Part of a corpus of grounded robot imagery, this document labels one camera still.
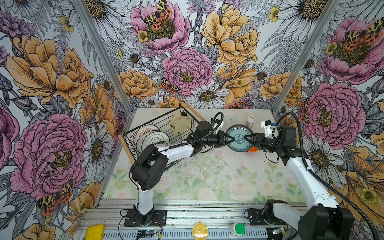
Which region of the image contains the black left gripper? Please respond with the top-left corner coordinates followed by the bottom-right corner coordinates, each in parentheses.
top-left (202, 130), bottom-right (236, 148)

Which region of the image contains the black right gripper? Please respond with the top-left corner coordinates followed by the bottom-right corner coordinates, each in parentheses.
top-left (243, 132), bottom-right (283, 153)

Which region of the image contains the blue floral patterned plate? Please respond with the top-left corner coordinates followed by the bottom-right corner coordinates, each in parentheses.
top-left (226, 125), bottom-right (253, 152)

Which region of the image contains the orange plate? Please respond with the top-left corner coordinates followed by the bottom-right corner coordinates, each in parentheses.
top-left (248, 146), bottom-right (258, 153)

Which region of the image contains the cream plate front row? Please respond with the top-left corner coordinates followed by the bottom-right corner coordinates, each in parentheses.
top-left (170, 112), bottom-right (192, 135)

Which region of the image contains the black wire dish rack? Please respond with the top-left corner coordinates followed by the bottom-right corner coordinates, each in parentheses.
top-left (119, 103), bottom-right (206, 163)

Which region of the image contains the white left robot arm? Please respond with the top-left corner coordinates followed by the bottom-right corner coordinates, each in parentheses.
top-left (124, 121), bottom-right (236, 227)

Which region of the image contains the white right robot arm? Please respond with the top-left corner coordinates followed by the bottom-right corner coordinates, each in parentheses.
top-left (245, 126), bottom-right (354, 240)

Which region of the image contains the white pill bottle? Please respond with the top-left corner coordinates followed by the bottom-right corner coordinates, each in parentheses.
top-left (246, 115), bottom-right (256, 129)

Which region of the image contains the large white back plate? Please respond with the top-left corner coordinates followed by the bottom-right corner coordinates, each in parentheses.
top-left (136, 131), bottom-right (170, 153)

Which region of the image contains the brown patterned back plate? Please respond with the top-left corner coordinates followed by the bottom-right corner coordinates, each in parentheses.
top-left (133, 125), bottom-right (159, 144)

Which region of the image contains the green push button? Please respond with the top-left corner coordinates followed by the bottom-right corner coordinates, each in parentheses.
top-left (230, 223), bottom-right (246, 237)

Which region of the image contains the small green circuit board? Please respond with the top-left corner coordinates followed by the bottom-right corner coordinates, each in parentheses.
top-left (136, 229), bottom-right (158, 238)

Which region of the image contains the yellow sponge block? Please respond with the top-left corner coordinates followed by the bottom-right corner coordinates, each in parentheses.
top-left (85, 224), bottom-right (105, 240)

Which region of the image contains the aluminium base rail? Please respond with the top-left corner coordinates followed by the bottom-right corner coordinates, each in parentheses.
top-left (73, 198), bottom-right (313, 240)

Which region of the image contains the black corrugated cable conduit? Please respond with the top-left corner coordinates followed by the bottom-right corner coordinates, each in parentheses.
top-left (275, 112), bottom-right (380, 240)

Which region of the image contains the aluminium right corner post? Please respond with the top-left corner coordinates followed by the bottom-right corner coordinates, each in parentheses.
top-left (272, 0), bottom-right (340, 115)

